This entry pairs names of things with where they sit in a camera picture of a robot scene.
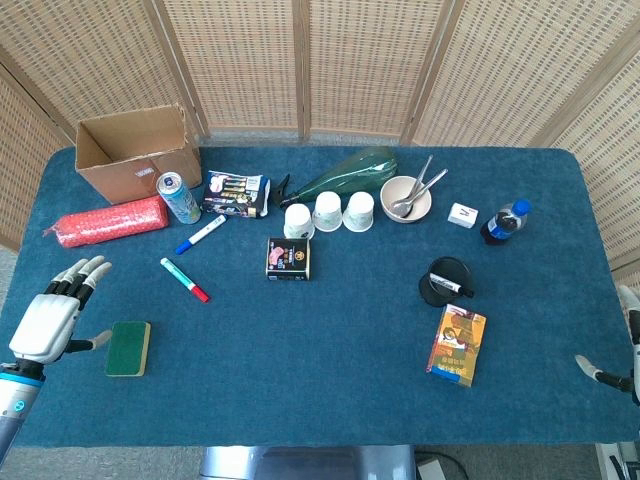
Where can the blue-capped marker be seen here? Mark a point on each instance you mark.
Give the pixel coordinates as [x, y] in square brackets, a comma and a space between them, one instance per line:
[202, 233]

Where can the black cup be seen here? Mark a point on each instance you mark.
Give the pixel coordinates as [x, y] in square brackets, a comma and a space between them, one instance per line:
[430, 292]

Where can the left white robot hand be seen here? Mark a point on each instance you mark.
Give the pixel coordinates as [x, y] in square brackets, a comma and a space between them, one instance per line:
[42, 325]

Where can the green spray bottle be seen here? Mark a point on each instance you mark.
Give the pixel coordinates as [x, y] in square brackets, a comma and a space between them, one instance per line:
[350, 172]

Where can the white paper cup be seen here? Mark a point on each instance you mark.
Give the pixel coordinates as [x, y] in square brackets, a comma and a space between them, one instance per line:
[327, 212]
[298, 222]
[358, 212]

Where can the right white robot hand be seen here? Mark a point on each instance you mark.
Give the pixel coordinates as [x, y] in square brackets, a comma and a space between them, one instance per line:
[636, 370]

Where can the red bubble wrap roll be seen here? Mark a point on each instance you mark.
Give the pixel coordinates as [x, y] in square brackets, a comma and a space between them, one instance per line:
[110, 222]

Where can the small white box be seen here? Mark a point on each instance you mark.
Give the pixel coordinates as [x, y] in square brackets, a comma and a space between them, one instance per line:
[462, 215]

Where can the open cardboard box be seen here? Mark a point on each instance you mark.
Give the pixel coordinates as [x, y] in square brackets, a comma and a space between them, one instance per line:
[145, 172]

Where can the red-capped marker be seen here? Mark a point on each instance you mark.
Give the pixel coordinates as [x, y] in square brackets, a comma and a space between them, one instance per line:
[184, 279]

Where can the black meat tin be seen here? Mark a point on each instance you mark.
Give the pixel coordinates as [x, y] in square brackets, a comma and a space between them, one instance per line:
[287, 259]

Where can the dark snack packet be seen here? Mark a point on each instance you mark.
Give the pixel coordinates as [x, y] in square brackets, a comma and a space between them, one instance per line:
[235, 194]

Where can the metal spoon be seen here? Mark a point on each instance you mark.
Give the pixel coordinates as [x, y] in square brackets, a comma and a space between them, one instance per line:
[430, 182]
[424, 172]

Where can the light blue drink can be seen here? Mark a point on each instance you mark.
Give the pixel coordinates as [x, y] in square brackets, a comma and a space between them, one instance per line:
[181, 202]

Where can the green yellow sponge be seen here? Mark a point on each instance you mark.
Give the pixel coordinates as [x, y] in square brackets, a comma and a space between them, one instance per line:
[126, 347]

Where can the orange printed carton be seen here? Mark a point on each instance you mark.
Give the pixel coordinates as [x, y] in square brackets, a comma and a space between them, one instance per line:
[456, 345]

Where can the blue table carpet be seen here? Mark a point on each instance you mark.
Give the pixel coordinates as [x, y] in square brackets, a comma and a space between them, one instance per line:
[320, 360]

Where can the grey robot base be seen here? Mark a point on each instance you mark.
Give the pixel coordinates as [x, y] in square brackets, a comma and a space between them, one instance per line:
[310, 462]

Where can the black marker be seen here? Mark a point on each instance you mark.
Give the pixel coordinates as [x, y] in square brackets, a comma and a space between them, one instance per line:
[450, 285]

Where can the woven bamboo folding screen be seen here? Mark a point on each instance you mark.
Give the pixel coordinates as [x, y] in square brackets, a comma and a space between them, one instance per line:
[350, 60]

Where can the cola bottle blue cap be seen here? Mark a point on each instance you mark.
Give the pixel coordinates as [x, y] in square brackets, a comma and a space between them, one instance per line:
[502, 225]

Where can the beige bowl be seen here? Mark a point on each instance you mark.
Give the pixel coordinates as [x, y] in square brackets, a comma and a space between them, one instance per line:
[392, 192]

